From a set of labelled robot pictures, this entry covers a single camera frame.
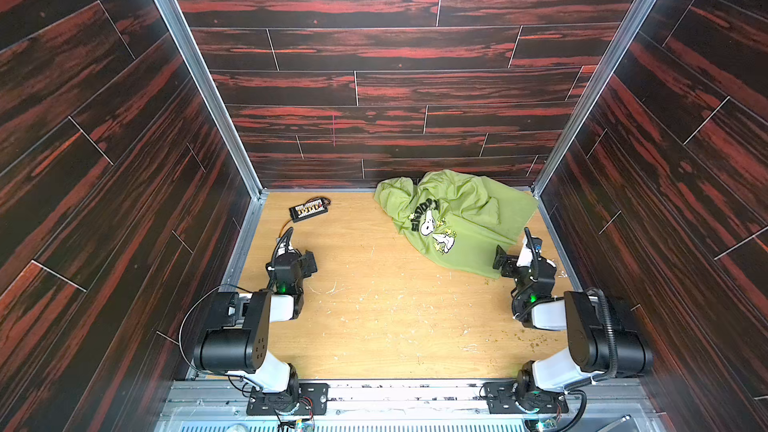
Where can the metal front rail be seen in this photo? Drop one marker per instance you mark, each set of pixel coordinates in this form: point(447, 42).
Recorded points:
point(358, 405)

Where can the green jacket with cartoon print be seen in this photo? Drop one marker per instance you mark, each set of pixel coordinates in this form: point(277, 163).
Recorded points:
point(457, 220)

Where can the black battery pack with wires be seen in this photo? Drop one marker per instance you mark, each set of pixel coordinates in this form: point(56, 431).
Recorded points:
point(311, 208)

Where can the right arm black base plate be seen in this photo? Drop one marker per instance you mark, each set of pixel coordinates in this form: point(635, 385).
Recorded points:
point(513, 398)

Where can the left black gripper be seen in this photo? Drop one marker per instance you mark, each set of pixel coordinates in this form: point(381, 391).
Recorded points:
point(287, 258)

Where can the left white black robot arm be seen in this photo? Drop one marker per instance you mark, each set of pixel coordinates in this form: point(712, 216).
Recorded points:
point(234, 340)

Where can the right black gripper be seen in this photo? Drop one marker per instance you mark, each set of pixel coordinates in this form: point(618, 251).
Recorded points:
point(530, 261)

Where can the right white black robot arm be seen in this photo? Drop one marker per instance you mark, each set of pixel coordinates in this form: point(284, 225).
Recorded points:
point(603, 339)

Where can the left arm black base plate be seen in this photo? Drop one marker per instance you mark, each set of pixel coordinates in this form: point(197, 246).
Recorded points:
point(299, 399)

